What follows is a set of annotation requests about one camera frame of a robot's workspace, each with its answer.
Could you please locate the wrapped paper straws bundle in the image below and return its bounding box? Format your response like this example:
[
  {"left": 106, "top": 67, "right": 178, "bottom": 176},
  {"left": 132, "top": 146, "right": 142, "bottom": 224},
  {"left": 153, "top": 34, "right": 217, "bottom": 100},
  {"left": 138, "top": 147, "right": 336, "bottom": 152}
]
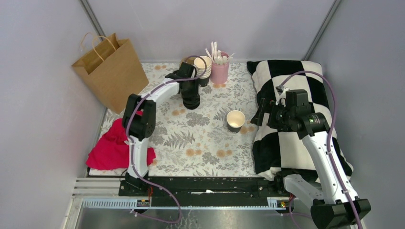
[{"left": 205, "top": 42, "right": 234, "bottom": 65}]

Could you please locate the pink straw holder cup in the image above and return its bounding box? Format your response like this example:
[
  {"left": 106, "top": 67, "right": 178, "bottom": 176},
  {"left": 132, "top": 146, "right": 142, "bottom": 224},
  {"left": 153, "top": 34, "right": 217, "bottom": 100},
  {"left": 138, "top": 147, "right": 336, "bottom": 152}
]
[{"left": 210, "top": 62, "right": 229, "bottom": 84}]

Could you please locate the black white checkered pillow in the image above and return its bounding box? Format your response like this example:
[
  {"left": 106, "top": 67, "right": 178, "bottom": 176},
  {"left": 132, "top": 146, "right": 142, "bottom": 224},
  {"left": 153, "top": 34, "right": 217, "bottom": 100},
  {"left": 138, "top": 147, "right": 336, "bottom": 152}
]
[{"left": 246, "top": 60, "right": 354, "bottom": 182}]

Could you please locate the floral table mat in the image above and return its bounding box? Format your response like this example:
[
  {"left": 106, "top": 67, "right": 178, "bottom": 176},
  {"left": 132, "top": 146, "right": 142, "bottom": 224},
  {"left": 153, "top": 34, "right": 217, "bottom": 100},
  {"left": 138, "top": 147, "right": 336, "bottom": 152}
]
[{"left": 88, "top": 62, "right": 263, "bottom": 177}]

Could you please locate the stack of paper cups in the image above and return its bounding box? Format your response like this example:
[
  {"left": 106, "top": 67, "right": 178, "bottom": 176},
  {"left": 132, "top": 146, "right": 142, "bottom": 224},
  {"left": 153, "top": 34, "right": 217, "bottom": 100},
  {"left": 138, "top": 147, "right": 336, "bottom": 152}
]
[{"left": 193, "top": 56, "right": 212, "bottom": 87}]

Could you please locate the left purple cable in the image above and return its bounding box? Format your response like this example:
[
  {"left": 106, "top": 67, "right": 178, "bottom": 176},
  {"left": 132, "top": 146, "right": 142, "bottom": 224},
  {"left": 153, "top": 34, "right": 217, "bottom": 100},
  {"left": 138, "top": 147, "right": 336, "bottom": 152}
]
[{"left": 125, "top": 56, "right": 208, "bottom": 224}]

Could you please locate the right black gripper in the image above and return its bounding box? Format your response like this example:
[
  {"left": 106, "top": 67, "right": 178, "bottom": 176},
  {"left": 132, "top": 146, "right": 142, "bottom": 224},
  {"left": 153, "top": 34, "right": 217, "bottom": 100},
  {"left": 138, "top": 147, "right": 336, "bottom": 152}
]
[{"left": 250, "top": 98, "right": 295, "bottom": 132}]

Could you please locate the stack of black lids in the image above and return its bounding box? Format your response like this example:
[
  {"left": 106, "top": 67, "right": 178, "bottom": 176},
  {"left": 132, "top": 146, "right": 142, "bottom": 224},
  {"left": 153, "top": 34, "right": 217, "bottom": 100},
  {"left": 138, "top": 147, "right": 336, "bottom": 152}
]
[{"left": 182, "top": 95, "right": 201, "bottom": 110}]

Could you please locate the purple cable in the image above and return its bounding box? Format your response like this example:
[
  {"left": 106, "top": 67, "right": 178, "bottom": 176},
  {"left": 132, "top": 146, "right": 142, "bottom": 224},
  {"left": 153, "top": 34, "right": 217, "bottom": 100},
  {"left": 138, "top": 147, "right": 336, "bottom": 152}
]
[
  {"left": 277, "top": 70, "right": 364, "bottom": 229},
  {"left": 125, "top": 56, "right": 208, "bottom": 224}
]

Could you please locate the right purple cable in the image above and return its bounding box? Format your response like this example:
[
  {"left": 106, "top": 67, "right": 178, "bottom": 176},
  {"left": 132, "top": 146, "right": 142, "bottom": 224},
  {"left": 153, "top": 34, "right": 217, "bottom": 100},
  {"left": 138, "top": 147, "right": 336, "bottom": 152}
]
[{"left": 277, "top": 70, "right": 364, "bottom": 229}]

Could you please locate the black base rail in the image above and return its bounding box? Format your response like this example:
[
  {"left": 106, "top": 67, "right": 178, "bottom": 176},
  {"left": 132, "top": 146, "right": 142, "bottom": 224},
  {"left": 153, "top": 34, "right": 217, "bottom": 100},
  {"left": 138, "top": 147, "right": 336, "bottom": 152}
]
[{"left": 118, "top": 177, "right": 290, "bottom": 208}]

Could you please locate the red cloth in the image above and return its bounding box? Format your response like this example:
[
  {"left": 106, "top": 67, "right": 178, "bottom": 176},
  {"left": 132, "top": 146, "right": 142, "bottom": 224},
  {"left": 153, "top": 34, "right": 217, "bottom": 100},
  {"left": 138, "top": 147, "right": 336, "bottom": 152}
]
[{"left": 85, "top": 110, "right": 156, "bottom": 171}]

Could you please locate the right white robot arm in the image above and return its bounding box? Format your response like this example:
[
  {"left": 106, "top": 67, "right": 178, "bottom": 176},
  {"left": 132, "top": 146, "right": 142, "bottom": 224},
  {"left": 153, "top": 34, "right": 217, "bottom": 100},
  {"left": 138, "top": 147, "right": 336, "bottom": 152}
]
[{"left": 252, "top": 87, "right": 371, "bottom": 229}]

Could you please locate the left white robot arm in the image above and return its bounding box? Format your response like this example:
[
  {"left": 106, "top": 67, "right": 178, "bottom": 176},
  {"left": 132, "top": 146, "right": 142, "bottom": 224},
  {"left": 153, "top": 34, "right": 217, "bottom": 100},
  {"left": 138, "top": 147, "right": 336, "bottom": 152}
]
[{"left": 122, "top": 62, "right": 200, "bottom": 196}]

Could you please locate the brown cardboard cup carrier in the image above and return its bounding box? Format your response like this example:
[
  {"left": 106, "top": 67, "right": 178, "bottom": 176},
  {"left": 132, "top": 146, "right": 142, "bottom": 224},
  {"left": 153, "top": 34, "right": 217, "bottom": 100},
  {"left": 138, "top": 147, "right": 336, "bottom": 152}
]
[{"left": 179, "top": 57, "right": 196, "bottom": 67}]

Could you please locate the black paper coffee cup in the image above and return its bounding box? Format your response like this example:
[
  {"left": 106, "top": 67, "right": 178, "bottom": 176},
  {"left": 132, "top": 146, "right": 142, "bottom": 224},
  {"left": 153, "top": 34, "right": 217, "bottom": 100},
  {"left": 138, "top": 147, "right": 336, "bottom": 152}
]
[{"left": 226, "top": 110, "right": 245, "bottom": 133}]

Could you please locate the brown paper bag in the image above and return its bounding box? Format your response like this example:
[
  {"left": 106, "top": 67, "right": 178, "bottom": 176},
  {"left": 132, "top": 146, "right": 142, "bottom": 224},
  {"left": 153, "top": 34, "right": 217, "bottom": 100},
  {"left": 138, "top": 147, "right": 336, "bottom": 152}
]
[{"left": 72, "top": 33, "right": 149, "bottom": 114}]

